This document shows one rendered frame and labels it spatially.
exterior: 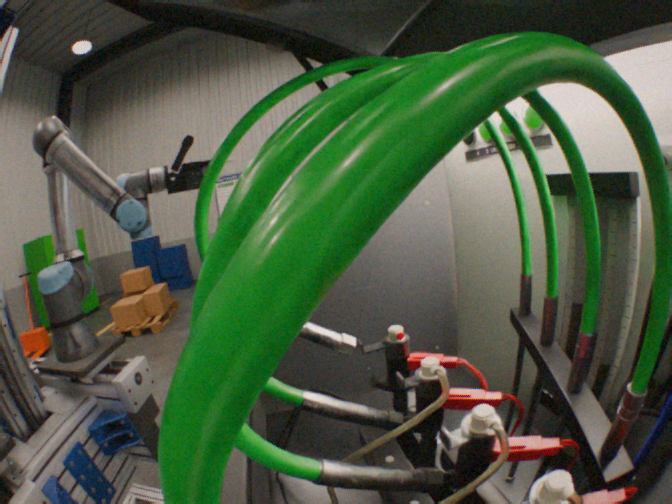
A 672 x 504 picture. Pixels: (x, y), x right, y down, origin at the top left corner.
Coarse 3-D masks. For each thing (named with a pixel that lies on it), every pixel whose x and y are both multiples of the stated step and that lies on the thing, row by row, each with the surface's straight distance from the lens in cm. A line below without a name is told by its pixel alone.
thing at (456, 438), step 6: (444, 432) 21; (450, 432) 22; (456, 432) 22; (462, 432) 22; (444, 438) 21; (450, 438) 20; (456, 438) 22; (462, 438) 22; (468, 438) 22; (444, 444) 21; (450, 444) 21; (456, 444) 21; (462, 444) 21
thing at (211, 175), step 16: (336, 64) 32; (352, 64) 32; (368, 64) 33; (304, 80) 31; (272, 96) 30; (288, 96) 31; (256, 112) 29; (240, 128) 29; (496, 128) 39; (224, 144) 29; (496, 144) 39; (224, 160) 29; (512, 160) 40; (208, 176) 29; (512, 176) 40; (208, 192) 29; (512, 192) 40; (208, 208) 29; (528, 224) 42; (208, 240) 29; (528, 240) 42; (528, 256) 42; (528, 272) 43
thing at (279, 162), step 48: (336, 96) 13; (528, 96) 20; (288, 144) 12; (576, 144) 22; (240, 192) 12; (240, 240) 12; (576, 384) 30; (240, 432) 16; (336, 480) 19; (384, 480) 20; (432, 480) 23
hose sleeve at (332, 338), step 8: (304, 328) 30; (312, 328) 30; (320, 328) 31; (304, 336) 30; (312, 336) 30; (320, 336) 31; (328, 336) 31; (336, 336) 31; (320, 344) 31; (328, 344) 31; (336, 344) 31
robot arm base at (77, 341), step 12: (60, 324) 83; (72, 324) 83; (84, 324) 85; (60, 336) 84; (72, 336) 83; (84, 336) 84; (96, 336) 88; (60, 348) 85; (72, 348) 84; (84, 348) 83; (96, 348) 86; (60, 360) 87; (72, 360) 84
